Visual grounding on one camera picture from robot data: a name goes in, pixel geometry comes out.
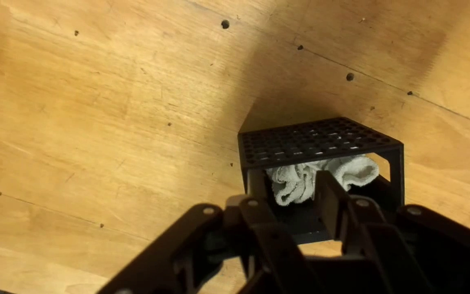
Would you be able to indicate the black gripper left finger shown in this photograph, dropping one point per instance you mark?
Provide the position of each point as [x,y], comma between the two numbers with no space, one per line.
[219,256]

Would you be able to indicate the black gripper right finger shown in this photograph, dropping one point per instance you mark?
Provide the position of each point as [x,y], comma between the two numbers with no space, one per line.
[425,251]

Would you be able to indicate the white towel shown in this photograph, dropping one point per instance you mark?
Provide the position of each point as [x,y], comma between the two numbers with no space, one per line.
[297,181]

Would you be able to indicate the black perforated basket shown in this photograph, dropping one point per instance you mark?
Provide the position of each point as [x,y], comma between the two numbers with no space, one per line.
[317,140]

